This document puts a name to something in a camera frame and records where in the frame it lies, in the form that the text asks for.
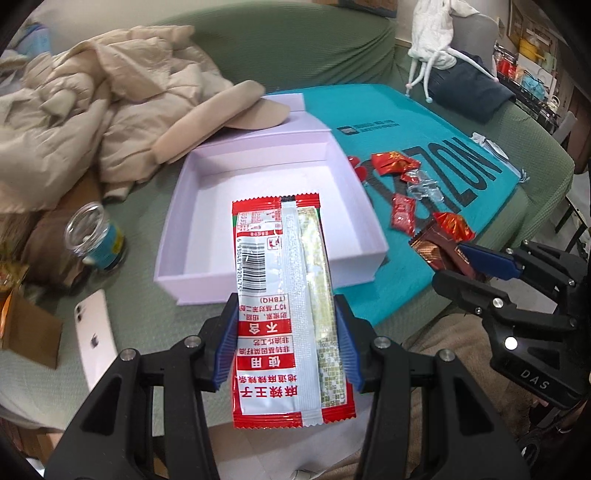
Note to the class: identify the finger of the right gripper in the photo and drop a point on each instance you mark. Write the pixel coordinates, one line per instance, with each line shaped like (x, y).
(475, 297)
(562, 277)

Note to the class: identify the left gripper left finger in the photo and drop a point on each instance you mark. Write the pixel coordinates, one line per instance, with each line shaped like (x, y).
(110, 437)

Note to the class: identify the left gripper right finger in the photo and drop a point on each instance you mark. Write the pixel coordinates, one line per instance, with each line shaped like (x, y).
(430, 419)

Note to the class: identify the brown candy wrapper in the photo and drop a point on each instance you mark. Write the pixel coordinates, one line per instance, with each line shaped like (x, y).
(441, 251)

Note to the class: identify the red gold candy packet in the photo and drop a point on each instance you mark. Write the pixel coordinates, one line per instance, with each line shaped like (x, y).
(393, 163)
(455, 226)

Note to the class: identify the small red ketchup sachet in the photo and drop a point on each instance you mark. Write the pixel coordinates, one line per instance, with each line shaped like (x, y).
(403, 214)

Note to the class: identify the clear plastic toy plane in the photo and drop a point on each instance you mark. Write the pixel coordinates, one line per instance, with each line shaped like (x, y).
(421, 186)

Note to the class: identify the red toy propeller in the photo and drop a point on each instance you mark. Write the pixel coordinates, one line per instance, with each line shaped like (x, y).
(360, 170)

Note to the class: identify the long red white snack packet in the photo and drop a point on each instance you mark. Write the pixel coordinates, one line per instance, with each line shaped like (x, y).
(287, 371)

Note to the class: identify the white smartphone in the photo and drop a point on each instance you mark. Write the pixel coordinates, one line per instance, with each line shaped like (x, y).
(94, 336)

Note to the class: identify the clear plastic bag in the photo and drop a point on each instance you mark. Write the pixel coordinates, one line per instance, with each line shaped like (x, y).
(495, 150)

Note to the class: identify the brown cardboard piece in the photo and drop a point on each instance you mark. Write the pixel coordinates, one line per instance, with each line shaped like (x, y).
(29, 331)

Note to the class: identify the dark navy cushion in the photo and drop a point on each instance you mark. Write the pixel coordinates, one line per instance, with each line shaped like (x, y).
(467, 91)

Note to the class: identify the brown plaid pillow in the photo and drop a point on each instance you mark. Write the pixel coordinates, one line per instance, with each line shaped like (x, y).
(50, 263)

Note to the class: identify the orange snack bags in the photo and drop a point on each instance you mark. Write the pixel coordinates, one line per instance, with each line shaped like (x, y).
(13, 273)

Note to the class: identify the lilac cardboard box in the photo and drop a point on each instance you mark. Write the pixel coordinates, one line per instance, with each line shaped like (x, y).
(195, 263)

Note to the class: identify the clear plastic jar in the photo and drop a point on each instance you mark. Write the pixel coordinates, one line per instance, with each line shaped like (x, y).
(92, 236)

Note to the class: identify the white octopus plush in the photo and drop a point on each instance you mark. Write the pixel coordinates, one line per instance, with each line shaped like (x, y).
(432, 35)

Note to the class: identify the beige cap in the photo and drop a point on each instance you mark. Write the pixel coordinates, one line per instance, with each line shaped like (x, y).
(241, 107)

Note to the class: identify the beige puffer jacket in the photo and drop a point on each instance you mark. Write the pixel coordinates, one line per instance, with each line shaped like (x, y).
(103, 103)

